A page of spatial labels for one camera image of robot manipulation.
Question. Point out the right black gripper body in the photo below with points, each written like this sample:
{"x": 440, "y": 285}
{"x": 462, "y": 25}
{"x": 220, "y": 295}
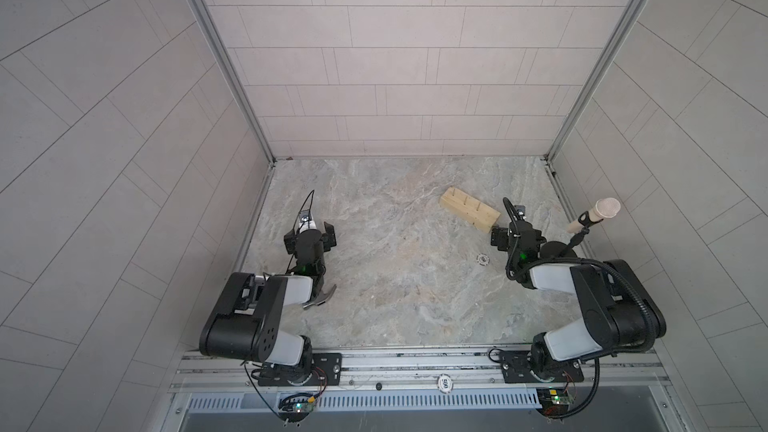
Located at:
{"x": 504, "y": 241}

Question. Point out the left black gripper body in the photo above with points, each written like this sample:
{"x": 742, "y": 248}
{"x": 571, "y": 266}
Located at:
{"x": 325, "y": 242}

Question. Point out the red black claw hammer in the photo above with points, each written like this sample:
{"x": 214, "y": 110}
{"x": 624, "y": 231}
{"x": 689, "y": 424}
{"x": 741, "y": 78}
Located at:
{"x": 321, "y": 298}

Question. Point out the pale wooden block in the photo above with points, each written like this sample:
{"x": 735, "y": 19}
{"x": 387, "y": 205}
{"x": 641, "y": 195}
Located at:
{"x": 480, "y": 215}

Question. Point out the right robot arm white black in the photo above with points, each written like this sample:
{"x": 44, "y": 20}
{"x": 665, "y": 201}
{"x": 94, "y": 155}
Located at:
{"x": 617, "y": 314}

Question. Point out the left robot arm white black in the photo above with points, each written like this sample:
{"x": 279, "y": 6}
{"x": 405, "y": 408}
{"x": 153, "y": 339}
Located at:
{"x": 245, "y": 321}

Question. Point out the red white poker chip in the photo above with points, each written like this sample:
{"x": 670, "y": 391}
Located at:
{"x": 482, "y": 259}

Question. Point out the black stand with wooden peg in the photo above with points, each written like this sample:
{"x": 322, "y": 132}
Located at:
{"x": 579, "y": 228}

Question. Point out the right green circuit board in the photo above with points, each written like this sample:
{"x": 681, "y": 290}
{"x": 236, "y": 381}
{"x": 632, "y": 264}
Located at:
{"x": 554, "y": 401}

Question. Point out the green circuit board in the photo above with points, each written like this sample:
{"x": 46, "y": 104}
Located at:
{"x": 300, "y": 403}
{"x": 554, "y": 401}

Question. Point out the left green circuit board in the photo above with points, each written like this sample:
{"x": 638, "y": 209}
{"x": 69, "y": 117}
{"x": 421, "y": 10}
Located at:
{"x": 300, "y": 403}

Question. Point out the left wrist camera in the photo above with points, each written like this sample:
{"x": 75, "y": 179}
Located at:
{"x": 306, "y": 221}

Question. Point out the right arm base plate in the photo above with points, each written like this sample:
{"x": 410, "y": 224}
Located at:
{"x": 537, "y": 367}

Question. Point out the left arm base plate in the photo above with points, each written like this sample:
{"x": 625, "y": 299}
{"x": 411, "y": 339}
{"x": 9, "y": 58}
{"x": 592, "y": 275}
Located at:
{"x": 322, "y": 369}

